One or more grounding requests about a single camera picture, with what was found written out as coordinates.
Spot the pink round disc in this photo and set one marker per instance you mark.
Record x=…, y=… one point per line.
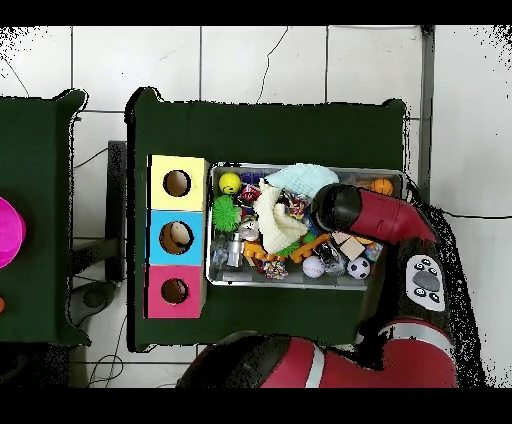
x=8, y=232

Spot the clear shallow mesh bin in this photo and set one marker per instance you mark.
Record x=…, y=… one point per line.
x=224, y=276

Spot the plain wooden block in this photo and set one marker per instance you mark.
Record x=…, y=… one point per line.
x=352, y=248

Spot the small white baseball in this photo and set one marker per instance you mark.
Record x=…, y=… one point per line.
x=314, y=266

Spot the dark green side table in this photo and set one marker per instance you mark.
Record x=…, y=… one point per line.
x=48, y=208

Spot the black stand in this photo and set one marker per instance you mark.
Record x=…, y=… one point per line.
x=117, y=208

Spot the wooden box with three holes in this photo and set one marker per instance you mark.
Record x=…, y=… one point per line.
x=176, y=232

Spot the small black white soccer ball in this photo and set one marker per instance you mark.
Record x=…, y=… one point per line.
x=358, y=268

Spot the yellow smiley ball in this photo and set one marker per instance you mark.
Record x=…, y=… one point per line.
x=230, y=183

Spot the grey vertical pole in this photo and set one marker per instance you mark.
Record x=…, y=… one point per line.
x=424, y=120

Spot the mint green waffle cloth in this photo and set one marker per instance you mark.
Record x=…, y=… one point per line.
x=308, y=178

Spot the orange toy building block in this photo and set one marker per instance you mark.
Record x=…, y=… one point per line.
x=308, y=248

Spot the green fuzzy toy with eyes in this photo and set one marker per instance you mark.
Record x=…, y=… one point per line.
x=226, y=214

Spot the dark green table cloth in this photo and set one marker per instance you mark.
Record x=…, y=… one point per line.
x=264, y=132

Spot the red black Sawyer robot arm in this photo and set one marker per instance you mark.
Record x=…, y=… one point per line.
x=384, y=220

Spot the small orange basketball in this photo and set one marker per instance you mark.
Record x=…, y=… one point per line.
x=383, y=186

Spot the cream waffle cloth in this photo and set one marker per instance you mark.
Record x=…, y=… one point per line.
x=274, y=224

